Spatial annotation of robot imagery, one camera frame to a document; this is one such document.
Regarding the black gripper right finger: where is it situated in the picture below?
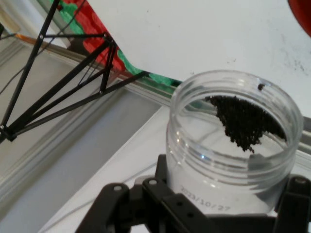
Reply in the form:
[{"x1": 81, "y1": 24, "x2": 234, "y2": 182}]
[{"x1": 274, "y1": 173, "x2": 311, "y2": 233}]

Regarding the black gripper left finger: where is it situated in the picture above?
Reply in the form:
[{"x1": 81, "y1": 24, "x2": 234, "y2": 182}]
[{"x1": 75, "y1": 153, "x2": 209, "y2": 233}]

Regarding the clear plastic jar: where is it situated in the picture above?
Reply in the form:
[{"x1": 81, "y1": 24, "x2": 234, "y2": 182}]
[{"x1": 166, "y1": 69, "x2": 304, "y2": 216}]

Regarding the green foam block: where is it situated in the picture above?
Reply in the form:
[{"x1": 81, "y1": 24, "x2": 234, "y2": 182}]
[
  {"x1": 116, "y1": 47, "x2": 149, "y2": 76},
  {"x1": 57, "y1": 0, "x2": 85, "y2": 34},
  {"x1": 148, "y1": 72, "x2": 183, "y2": 88}
]

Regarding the red bowl with dark grains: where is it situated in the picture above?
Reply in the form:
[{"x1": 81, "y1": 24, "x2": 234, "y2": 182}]
[{"x1": 287, "y1": 0, "x2": 311, "y2": 38}]

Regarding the black tripod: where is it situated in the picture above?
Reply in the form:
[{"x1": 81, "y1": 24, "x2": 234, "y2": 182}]
[{"x1": 0, "y1": 0, "x2": 149, "y2": 143}]

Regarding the aluminium wall rail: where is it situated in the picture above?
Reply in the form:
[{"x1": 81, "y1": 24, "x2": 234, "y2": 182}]
[{"x1": 116, "y1": 77, "x2": 311, "y2": 156}]

